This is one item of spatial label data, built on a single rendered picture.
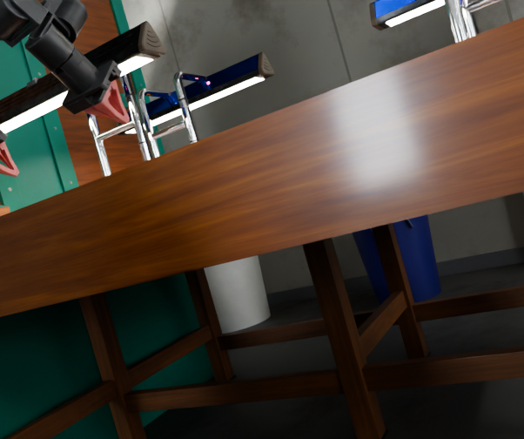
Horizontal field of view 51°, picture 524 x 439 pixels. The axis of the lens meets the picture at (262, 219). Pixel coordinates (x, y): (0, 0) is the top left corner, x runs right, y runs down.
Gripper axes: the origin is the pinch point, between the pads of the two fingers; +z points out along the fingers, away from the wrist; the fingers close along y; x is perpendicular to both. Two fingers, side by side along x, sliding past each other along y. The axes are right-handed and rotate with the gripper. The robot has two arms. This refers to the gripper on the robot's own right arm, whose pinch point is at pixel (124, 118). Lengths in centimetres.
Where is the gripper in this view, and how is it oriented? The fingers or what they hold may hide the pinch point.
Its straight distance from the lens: 103.7
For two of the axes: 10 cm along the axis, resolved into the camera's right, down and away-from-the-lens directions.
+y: -8.4, 2.3, 5.0
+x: -1.3, 8.0, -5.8
